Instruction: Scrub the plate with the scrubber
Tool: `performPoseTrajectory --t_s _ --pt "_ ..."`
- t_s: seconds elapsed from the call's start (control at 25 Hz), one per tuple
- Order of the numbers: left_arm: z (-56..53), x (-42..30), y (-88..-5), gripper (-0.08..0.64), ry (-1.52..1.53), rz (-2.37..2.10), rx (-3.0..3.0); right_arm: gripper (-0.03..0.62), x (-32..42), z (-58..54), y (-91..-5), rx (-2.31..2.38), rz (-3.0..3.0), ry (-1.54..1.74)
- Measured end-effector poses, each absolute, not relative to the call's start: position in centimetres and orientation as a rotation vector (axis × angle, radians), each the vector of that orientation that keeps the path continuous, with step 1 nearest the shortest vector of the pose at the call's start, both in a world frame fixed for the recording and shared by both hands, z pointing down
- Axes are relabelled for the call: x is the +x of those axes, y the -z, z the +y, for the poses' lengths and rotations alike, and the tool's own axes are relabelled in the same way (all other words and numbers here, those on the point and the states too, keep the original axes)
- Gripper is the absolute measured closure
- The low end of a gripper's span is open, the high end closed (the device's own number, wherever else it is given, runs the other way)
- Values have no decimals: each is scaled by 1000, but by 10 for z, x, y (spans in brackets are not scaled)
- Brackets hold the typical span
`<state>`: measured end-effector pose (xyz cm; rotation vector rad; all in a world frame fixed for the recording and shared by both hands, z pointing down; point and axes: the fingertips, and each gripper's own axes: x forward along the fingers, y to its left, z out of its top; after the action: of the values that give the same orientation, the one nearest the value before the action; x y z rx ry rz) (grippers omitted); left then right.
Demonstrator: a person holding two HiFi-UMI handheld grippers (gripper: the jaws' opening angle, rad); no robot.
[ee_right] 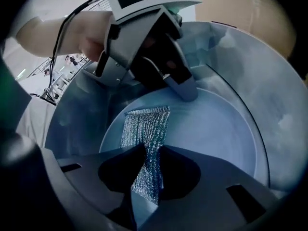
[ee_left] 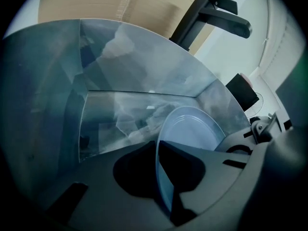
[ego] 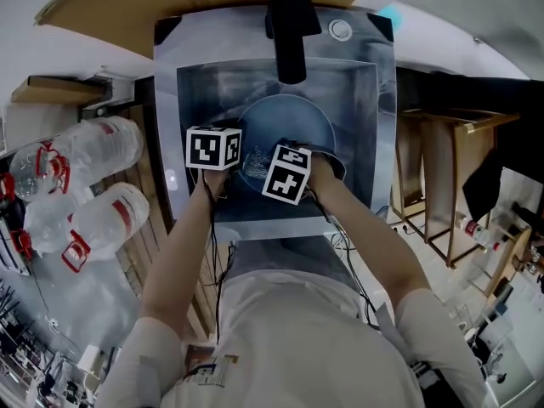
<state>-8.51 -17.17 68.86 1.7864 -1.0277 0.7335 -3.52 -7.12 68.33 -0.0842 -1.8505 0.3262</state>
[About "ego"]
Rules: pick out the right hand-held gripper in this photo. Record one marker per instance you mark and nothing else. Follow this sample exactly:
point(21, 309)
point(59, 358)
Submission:
point(282, 181)

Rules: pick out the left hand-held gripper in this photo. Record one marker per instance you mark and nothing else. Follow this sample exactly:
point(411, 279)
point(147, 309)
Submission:
point(204, 149)

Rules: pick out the blue scrubbing cloth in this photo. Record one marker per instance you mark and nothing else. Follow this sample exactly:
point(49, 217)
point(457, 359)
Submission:
point(255, 164)

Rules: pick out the pale blue large plate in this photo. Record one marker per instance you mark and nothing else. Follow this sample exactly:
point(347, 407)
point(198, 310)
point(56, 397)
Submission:
point(289, 117)

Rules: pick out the person's left forearm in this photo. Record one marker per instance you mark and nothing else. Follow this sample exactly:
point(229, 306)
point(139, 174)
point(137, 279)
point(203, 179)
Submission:
point(178, 253)

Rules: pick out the person's right forearm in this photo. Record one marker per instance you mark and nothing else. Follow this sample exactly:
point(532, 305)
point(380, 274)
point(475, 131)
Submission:
point(374, 249)

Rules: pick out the steel sink unit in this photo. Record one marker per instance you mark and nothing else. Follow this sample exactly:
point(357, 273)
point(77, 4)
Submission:
point(170, 100)

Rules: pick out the person's grey trousers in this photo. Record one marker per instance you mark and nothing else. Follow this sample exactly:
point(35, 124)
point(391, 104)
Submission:
point(289, 257)

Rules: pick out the wooden slat board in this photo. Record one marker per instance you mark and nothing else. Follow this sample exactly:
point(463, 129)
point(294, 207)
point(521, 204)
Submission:
point(140, 211)

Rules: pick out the black faucet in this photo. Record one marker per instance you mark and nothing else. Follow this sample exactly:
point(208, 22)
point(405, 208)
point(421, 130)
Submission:
point(289, 28)

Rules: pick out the flat brown cardboard box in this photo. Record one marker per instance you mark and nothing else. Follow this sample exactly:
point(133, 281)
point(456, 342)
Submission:
point(55, 89)

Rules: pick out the large brown cardboard sheet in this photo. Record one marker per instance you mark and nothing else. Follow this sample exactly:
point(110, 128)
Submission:
point(127, 7)

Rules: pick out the round steel sink button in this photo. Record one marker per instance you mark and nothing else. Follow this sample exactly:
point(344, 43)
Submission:
point(340, 29)

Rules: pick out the person's white shirt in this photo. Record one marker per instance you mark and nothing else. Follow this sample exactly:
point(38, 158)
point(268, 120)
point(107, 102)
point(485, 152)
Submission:
point(289, 347)

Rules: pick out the wooden chair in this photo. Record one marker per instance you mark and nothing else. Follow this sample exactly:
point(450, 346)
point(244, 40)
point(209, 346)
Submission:
point(459, 151)

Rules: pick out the small bottle red label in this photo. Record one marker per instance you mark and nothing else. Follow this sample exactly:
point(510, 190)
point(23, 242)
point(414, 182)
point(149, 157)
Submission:
point(476, 232)

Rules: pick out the blue bowl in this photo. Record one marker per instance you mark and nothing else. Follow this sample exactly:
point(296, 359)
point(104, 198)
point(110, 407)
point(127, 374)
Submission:
point(395, 15)

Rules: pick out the white low platform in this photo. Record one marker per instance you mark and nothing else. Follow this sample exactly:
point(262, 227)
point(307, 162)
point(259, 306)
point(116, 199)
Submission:
point(446, 45)

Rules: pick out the black cabinet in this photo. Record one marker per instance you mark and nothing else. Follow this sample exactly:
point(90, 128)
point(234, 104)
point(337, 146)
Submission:
point(489, 96)

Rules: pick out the small white box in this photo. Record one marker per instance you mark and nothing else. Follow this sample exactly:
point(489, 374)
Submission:
point(89, 359)

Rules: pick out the wooden stool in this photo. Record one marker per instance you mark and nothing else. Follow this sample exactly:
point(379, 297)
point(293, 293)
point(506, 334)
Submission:
point(510, 262)

